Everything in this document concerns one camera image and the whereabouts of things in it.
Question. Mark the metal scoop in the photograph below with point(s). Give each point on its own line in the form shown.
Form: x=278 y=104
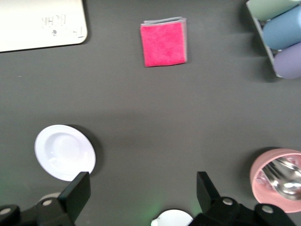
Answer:
x=287 y=186

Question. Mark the pink folded cloth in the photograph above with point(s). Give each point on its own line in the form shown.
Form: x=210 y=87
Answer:
x=163 y=43

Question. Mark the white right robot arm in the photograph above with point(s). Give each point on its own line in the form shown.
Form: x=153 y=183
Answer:
x=174 y=219

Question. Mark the purple cup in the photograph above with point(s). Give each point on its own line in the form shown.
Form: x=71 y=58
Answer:
x=289 y=63

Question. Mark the pale green cup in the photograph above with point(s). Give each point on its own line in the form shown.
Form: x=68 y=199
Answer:
x=268 y=8

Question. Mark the cream bear print tray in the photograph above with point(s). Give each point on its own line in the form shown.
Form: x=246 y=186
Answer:
x=35 y=23

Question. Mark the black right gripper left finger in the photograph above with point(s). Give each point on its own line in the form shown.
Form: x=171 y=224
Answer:
x=75 y=195

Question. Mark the pink bowl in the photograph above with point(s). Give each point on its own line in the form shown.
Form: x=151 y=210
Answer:
x=263 y=193

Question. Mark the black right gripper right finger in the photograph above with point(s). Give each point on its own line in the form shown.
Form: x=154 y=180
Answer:
x=207 y=193

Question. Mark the blue cup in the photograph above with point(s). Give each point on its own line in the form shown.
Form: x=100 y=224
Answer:
x=282 y=30

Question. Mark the white round plate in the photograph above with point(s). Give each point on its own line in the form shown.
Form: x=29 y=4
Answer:
x=64 y=153

